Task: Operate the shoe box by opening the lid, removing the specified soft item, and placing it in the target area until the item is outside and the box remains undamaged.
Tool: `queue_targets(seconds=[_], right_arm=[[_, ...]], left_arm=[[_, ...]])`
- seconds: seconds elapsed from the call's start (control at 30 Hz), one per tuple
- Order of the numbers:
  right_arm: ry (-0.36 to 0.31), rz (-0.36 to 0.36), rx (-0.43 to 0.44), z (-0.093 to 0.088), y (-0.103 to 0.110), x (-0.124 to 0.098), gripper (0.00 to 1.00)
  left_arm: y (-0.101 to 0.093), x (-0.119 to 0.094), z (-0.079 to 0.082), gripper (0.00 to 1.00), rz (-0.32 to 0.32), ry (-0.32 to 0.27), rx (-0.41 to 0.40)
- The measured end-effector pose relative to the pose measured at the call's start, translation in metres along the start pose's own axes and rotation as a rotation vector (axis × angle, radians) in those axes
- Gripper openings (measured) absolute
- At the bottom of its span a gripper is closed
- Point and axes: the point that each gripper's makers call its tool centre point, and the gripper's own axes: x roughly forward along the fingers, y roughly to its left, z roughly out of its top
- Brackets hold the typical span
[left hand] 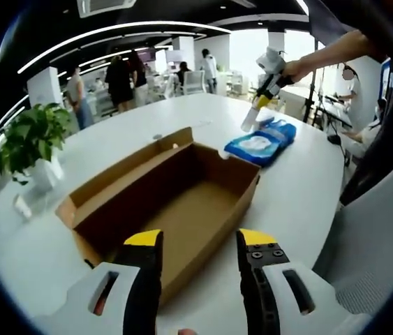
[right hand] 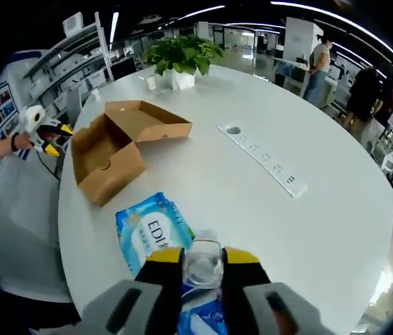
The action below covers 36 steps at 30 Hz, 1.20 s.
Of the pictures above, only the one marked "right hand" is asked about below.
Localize blue wet wipes pack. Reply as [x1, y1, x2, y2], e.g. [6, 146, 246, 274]
[114, 191, 195, 276]

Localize clear plastic cup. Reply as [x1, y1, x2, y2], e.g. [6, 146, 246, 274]
[181, 239, 225, 290]

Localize blue tissue packet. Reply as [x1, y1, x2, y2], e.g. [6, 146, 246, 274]
[177, 228, 227, 335]

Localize white square column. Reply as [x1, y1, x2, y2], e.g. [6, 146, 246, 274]
[284, 16, 322, 64]

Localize white plant pot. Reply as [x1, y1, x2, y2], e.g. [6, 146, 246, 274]
[171, 68, 196, 90]

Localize white table power strip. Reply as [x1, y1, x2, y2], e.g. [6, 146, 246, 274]
[216, 121, 308, 199]

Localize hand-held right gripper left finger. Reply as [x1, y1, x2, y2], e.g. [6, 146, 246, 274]
[80, 246, 186, 335]

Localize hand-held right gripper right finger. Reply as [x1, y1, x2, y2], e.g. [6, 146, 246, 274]
[222, 246, 327, 335]

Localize green potted plant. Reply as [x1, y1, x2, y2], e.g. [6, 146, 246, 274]
[143, 36, 225, 76]

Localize person's grey clothing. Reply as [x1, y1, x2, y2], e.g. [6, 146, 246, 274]
[0, 153, 78, 304]

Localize person's left hand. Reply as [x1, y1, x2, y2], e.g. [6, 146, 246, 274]
[16, 131, 38, 151]

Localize brown cardboard shoe box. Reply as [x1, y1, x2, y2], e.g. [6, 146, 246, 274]
[71, 100, 193, 207]

